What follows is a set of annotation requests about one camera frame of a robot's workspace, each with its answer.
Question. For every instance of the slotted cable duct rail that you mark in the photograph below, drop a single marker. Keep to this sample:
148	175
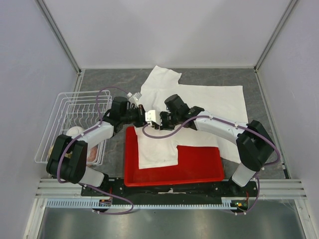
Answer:
100	204

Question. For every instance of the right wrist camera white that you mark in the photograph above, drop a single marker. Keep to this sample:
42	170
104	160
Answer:
153	117

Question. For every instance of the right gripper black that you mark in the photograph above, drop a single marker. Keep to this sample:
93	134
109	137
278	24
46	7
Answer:
163	126

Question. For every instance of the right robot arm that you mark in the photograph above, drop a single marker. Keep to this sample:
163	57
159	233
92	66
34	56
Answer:
253	143

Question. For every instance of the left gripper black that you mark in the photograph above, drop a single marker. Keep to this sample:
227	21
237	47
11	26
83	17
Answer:
140	111

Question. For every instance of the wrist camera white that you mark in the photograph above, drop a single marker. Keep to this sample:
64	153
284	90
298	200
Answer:
134	98
153	117

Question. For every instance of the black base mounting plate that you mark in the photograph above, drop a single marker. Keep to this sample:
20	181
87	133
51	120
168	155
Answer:
194	193

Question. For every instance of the white wire dish rack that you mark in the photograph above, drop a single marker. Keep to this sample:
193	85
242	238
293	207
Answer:
71	109

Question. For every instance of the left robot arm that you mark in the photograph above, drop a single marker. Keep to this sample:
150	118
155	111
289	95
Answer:
68	159

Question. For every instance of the white t-shirt daisy print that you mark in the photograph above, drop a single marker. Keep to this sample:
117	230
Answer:
155	149

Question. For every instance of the red plastic bin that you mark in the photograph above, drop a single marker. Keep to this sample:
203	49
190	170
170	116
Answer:
195	165

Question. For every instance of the beige ceramic bowl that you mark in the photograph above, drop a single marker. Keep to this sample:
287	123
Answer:
50	151

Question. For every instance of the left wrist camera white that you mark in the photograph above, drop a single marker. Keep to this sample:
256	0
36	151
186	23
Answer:
134	98

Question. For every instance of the pink patterned bowl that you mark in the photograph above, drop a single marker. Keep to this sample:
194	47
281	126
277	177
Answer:
92	157

